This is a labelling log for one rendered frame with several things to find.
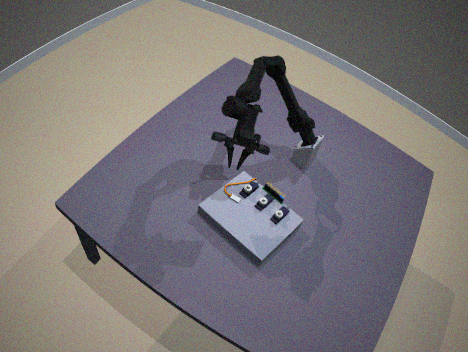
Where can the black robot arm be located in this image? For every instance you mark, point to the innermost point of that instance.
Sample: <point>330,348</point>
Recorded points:
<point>238,108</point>

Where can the green circuit board with pin header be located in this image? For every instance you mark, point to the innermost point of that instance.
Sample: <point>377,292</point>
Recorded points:
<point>273,193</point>

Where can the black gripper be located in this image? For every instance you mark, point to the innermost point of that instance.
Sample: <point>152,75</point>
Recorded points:
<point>229,142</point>

